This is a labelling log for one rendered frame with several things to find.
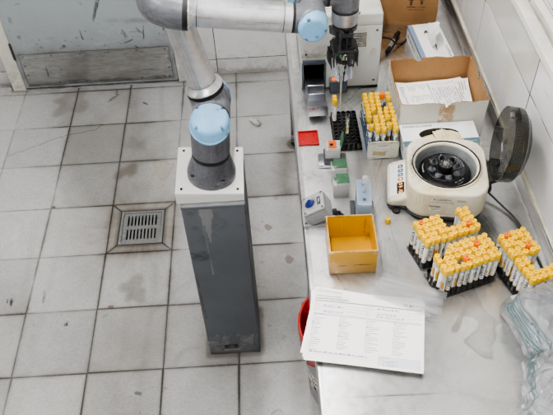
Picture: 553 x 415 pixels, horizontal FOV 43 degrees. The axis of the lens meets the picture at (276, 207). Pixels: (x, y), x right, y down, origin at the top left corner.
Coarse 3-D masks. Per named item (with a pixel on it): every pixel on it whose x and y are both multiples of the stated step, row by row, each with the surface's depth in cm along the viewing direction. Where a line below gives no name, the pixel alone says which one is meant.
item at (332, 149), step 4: (328, 140) 219; (332, 140) 219; (336, 140) 219; (328, 144) 217; (332, 144) 218; (336, 144) 217; (328, 148) 216; (332, 148) 216; (336, 148) 216; (340, 148) 216; (328, 152) 217; (332, 152) 217; (336, 152) 217; (340, 152) 217; (328, 156) 219; (332, 156) 219; (336, 156) 219
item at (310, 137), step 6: (300, 132) 233; (306, 132) 233; (312, 132) 233; (300, 138) 231; (306, 138) 231; (312, 138) 231; (300, 144) 228; (306, 144) 228; (312, 144) 228; (318, 144) 228
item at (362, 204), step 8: (360, 184) 202; (368, 184) 202; (360, 192) 200; (368, 192) 200; (352, 200) 210; (360, 200) 198; (368, 200) 198; (352, 208) 208; (360, 208) 198; (368, 208) 198
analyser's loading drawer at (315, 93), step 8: (304, 80) 246; (312, 80) 246; (320, 80) 246; (312, 88) 239; (320, 88) 240; (312, 96) 236; (320, 96) 236; (312, 104) 237; (320, 104) 237; (312, 112) 234; (320, 112) 234
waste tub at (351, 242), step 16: (336, 224) 197; (352, 224) 197; (368, 224) 197; (336, 240) 200; (352, 240) 200; (368, 240) 200; (336, 256) 187; (352, 256) 187; (368, 256) 187; (336, 272) 192; (352, 272) 192; (368, 272) 193
